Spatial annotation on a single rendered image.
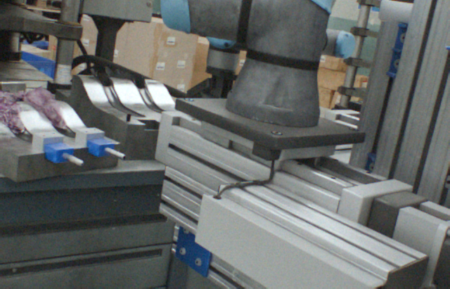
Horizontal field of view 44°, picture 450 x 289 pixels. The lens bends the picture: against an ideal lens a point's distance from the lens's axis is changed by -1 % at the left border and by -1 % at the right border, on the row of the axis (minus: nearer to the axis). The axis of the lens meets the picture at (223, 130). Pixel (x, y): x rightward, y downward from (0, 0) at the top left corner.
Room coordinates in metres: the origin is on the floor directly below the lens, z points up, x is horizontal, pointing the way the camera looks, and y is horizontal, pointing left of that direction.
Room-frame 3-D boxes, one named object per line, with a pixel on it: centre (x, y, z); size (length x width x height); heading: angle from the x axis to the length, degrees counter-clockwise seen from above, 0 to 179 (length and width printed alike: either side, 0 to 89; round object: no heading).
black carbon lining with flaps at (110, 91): (1.51, 0.27, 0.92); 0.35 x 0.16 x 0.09; 37
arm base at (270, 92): (0.88, -0.07, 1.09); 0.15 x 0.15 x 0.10
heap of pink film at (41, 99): (1.25, 0.50, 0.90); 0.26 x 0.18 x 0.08; 55
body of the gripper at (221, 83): (1.31, 0.03, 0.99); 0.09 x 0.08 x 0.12; 31
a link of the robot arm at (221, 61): (1.32, 0.03, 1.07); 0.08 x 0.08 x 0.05
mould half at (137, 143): (1.53, 0.27, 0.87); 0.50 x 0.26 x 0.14; 37
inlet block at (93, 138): (1.14, 0.25, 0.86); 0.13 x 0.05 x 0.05; 55
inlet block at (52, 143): (1.05, 0.31, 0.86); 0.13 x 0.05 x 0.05; 55
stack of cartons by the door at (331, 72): (8.05, -1.54, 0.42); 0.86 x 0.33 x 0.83; 49
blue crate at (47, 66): (4.99, 1.95, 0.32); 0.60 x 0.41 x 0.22; 55
